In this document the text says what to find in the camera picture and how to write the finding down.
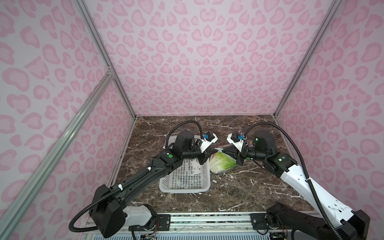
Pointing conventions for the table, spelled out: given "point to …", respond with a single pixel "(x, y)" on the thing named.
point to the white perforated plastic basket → (190, 176)
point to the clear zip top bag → (219, 149)
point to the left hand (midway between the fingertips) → (217, 147)
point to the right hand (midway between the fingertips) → (226, 148)
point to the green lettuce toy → (220, 162)
